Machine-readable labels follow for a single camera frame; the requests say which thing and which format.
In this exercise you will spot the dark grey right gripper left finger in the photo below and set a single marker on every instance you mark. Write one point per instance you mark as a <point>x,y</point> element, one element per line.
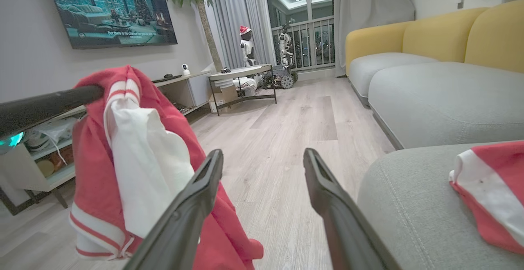
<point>184,221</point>

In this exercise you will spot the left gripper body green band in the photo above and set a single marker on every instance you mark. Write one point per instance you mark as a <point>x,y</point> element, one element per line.
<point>10,141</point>

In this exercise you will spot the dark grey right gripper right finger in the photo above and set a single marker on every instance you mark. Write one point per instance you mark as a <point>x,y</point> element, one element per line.
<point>344,229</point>

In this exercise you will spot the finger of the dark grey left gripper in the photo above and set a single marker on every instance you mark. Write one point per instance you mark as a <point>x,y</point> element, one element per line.
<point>41,108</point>

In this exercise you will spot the red and white jersey jacket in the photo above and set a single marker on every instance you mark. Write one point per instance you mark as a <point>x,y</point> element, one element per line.
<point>94,159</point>
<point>499,159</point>

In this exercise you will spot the grey and yellow sofa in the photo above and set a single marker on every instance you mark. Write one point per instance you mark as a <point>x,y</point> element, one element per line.
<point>430,98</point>

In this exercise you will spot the white pleated curtain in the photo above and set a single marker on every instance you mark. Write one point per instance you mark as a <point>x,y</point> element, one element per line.
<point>368,16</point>

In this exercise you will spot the cardboard box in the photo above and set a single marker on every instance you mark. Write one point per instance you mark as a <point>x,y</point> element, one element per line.
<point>223,98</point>

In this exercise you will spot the white and wood TV cabinet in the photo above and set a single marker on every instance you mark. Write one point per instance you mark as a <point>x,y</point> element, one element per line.
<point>196,89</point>

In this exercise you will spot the small black object on table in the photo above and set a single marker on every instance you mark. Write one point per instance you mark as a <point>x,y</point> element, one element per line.
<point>225,70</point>

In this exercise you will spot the dark-framed coffee table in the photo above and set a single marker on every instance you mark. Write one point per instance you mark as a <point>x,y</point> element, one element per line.
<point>245,71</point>

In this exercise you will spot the robot with santa hat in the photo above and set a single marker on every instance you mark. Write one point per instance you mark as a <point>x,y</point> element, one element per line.
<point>247,46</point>

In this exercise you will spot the white robot on wheeled base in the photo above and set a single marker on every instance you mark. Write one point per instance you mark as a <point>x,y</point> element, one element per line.
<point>285,53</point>

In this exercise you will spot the white balcony railing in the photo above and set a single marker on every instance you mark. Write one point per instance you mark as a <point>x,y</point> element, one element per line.
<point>315,44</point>

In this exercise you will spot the grey curtain beside plant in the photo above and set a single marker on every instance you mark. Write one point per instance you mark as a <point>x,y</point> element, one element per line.
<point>245,3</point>

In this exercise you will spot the wall-mounted flat television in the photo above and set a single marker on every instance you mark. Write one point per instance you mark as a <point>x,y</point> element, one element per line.
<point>110,12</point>

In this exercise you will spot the small white security camera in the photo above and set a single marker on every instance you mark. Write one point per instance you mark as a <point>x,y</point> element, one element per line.
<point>186,69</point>

